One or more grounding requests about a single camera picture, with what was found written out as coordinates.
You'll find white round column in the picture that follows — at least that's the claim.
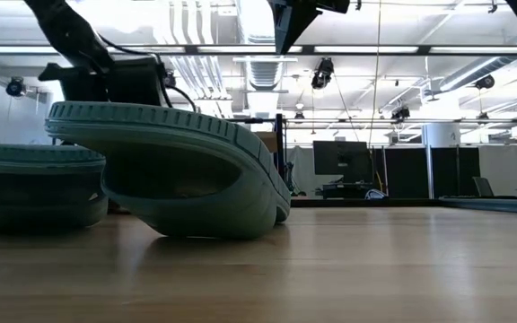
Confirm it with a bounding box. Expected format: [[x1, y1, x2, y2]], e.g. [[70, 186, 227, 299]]
[[422, 123, 461, 148]]

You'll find grey office chair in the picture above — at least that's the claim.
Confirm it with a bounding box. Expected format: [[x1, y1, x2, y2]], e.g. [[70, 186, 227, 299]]
[[472, 176, 517, 200]]

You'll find black partition panel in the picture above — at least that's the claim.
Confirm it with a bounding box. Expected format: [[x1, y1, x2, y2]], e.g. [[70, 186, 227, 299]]
[[431, 146, 482, 199], [383, 146, 428, 199]]

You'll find silver ceiling air duct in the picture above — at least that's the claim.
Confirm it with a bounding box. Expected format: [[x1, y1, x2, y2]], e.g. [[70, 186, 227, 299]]
[[235, 0, 298, 92]]

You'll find wooden shelf with black frame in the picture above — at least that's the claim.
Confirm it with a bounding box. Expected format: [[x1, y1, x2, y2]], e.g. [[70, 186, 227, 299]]
[[225, 113, 286, 189]]

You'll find black aluminium table frame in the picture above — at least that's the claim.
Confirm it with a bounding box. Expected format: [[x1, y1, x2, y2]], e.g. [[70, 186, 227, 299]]
[[290, 196, 517, 216]]

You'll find black overhead crossbar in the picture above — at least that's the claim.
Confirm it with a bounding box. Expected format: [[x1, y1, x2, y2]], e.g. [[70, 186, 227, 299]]
[[0, 43, 517, 57]]

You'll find green rubber slide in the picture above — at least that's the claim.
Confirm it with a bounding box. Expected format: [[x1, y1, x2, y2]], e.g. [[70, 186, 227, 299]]
[[44, 100, 293, 240], [0, 142, 110, 234]]

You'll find black computer monitor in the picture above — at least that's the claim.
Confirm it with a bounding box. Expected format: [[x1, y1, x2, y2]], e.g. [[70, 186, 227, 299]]
[[312, 140, 374, 184]]

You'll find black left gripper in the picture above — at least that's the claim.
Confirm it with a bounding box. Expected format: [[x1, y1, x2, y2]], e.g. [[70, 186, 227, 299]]
[[38, 56, 171, 109]]

